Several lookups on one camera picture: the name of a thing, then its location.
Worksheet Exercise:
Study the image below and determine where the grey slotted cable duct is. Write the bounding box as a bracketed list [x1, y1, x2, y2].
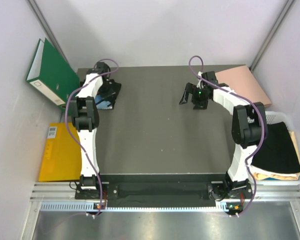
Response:
[40, 201, 229, 212]

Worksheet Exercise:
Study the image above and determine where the white plastic basket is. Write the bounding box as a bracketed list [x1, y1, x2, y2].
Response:
[250, 111, 300, 186]

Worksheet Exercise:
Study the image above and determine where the yellow folder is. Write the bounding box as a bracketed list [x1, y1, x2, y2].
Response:
[38, 123, 82, 182]

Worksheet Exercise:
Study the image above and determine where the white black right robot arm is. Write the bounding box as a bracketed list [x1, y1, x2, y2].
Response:
[179, 81, 268, 198]

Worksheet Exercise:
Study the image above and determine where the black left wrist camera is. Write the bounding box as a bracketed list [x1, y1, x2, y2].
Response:
[93, 61, 111, 75]

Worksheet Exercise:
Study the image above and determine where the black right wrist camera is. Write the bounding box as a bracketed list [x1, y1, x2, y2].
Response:
[201, 71, 218, 85]

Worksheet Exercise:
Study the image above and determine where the green lever arch binder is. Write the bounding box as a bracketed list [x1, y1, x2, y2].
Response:
[25, 39, 80, 111]

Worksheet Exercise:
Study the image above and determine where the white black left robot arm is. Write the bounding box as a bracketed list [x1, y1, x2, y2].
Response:
[65, 65, 121, 200]

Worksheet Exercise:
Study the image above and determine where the pink paper folder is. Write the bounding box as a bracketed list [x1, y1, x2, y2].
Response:
[215, 65, 272, 107]

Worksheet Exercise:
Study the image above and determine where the folded black t-shirt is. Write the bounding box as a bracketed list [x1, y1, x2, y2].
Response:
[251, 122, 300, 174]

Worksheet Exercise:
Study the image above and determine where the black printed t-shirt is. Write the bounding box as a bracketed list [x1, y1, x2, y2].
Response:
[94, 93, 116, 110]

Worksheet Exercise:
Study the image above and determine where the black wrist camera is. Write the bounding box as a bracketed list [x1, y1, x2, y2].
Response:
[93, 61, 111, 75]
[201, 71, 218, 85]

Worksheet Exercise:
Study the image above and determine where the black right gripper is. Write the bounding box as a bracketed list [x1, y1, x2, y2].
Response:
[179, 83, 210, 110]

